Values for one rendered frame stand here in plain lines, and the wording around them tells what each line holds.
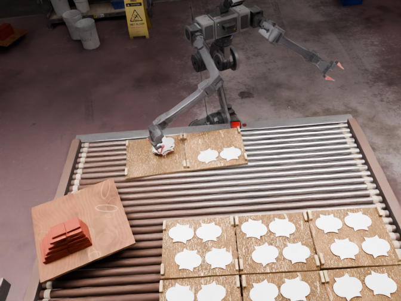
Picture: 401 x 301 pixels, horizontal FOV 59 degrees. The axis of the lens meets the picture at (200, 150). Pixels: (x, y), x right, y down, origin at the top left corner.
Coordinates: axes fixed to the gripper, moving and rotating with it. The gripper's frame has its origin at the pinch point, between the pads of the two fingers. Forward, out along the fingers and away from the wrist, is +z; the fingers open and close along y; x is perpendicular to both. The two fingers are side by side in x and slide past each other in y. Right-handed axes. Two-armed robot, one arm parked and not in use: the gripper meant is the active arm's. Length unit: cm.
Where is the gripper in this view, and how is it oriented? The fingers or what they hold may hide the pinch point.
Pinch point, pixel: (157, 149)
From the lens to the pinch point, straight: 244.6
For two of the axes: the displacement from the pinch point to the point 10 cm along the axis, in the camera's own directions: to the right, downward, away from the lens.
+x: 8.4, -4.3, 3.4
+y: 5.4, 5.7, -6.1
